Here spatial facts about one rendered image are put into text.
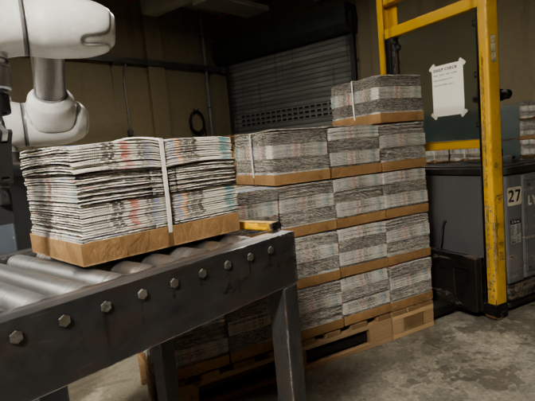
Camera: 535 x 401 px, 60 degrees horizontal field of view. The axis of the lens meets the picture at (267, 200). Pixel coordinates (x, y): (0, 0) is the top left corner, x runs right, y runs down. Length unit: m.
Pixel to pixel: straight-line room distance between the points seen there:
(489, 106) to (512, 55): 5.75
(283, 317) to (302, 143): 1.11
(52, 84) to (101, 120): 7.60
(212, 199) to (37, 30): 0.47
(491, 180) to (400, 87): 0.65
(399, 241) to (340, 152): 0.57
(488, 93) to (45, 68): 1.95
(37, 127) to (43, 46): 0.85
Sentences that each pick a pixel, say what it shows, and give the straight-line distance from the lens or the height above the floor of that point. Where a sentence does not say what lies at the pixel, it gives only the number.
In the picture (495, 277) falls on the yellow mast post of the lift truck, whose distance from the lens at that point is 2.67.
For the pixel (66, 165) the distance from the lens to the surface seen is 0.92.
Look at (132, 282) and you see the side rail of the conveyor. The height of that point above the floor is 0.80.
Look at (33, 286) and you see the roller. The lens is 0.93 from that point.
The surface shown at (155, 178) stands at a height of 0.95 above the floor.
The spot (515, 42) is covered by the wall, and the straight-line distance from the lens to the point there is 8.31.
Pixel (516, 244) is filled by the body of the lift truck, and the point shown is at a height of 0.37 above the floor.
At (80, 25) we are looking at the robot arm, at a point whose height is 1.25.
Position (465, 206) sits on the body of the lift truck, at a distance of 2.88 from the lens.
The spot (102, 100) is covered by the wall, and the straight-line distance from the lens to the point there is 9.38.
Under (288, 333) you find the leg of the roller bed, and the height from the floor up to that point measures 0.57.
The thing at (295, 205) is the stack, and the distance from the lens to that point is 2.00.
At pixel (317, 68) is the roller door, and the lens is 9.71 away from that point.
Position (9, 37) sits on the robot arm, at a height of 1.22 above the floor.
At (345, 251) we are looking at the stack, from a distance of 2.18.
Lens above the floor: 0.99
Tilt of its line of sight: 6 degrees down
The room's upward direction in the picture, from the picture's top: 5 degrees counter-clockwise
